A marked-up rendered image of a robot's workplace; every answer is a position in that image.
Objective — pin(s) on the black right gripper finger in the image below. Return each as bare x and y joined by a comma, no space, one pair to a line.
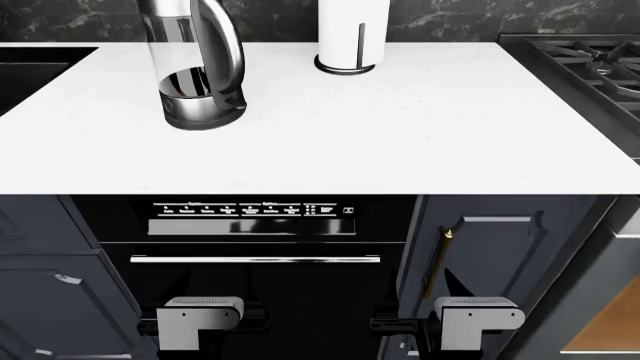
454,287
389,300

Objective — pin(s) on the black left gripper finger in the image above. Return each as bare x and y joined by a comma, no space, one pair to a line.
190,285
256,287

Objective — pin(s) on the black kettle power lever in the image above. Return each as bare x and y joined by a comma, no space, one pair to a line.
237,101

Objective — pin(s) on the glass and chrome electric kettle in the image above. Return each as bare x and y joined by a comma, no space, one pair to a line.
225,48

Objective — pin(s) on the black dishwasher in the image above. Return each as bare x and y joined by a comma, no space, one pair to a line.
250,277

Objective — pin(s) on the dark blue cabinet door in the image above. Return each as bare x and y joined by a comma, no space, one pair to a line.
60,311
500,255

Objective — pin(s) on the steel oven range front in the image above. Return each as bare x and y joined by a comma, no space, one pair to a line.
600,240

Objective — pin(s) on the dark blue cabinet drawer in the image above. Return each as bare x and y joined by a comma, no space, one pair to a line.
35,225

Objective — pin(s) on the black gas stove cooktop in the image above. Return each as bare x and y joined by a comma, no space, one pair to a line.
590,71

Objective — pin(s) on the black paper towel holder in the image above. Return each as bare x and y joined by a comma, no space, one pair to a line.
361,45

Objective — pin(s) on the black kitchen sink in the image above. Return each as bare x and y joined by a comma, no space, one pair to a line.
30,75

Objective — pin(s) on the white paper towel roll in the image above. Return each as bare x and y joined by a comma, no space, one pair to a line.
345,26

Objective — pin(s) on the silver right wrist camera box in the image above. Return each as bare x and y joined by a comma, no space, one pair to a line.
462,326

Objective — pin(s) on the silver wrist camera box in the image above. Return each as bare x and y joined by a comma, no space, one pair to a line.
180,326
462,326

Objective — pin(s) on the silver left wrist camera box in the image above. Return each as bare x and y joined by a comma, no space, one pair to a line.
180,326

